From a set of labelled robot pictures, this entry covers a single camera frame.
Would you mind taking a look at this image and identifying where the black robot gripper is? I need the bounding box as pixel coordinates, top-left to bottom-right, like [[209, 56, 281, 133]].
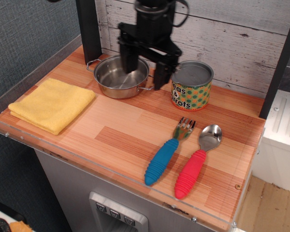
[[118, 11, 182, 90]]

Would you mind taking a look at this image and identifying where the peas and carrots toy can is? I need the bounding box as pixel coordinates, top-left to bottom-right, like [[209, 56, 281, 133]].
[[171, 60, 214, 111]]

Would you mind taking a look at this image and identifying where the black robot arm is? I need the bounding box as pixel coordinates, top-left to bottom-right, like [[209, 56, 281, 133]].
[[118, 0, 183, 90]]

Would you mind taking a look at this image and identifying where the small steel pot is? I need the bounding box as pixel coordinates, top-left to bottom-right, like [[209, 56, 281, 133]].
[[87, 55, 153, 99]]

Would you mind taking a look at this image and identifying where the folded yellow cloth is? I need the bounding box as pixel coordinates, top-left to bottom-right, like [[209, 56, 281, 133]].
[[8, 78, 95, 135]]

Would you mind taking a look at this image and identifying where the grey toy fridge cabinet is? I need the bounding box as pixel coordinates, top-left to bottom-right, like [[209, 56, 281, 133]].
[[36, 150, 236, 232]]

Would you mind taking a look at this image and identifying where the clear acrylic table guard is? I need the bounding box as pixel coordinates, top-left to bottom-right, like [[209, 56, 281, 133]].
[[0, 47, 265, 232]]

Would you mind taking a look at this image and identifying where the silver dispenser button panel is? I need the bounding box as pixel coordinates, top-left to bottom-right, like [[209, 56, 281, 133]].
[[89, 191, 149, 232]]

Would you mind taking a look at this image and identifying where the white toy sink unit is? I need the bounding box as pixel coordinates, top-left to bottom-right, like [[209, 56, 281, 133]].
[[252, 90, 290, 191]]

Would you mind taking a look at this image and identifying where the blue handled toy fork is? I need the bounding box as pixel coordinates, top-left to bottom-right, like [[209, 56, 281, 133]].
[[144, 117, 196, 186]]

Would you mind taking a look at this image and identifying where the black left vertical post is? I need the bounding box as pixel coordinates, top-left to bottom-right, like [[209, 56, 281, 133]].
[[76, 0, 102, 63]]

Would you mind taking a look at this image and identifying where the black vertical post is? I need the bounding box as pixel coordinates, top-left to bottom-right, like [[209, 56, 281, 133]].
[[76, 0, 102, 63], [259, 29, 290, 119]]

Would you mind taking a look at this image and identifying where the red handled toy spoon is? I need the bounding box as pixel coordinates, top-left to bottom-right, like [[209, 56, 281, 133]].
[[174, 124, 222, 199]]

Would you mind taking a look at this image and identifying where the black right vertical post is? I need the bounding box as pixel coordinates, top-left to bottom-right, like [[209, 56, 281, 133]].
[[259, 29, 290, 119]]

